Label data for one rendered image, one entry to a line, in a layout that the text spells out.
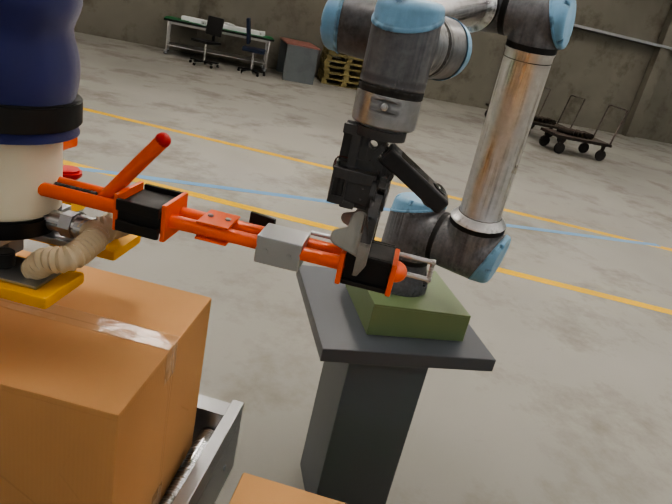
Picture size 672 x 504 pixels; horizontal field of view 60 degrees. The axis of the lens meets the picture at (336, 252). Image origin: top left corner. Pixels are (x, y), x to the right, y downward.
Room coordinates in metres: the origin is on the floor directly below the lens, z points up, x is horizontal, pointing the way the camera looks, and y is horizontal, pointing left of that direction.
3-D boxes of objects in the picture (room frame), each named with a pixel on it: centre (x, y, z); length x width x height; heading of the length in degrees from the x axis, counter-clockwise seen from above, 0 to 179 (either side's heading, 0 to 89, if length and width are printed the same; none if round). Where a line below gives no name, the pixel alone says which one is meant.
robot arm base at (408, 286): (1.59, -0.19, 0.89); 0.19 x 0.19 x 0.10
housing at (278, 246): (0.82, 0.08, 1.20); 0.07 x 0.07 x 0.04; 85
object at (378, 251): (0.80, -0.05, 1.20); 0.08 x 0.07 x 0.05; 85
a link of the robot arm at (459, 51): (0.92, -0.07, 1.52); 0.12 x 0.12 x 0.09; 64
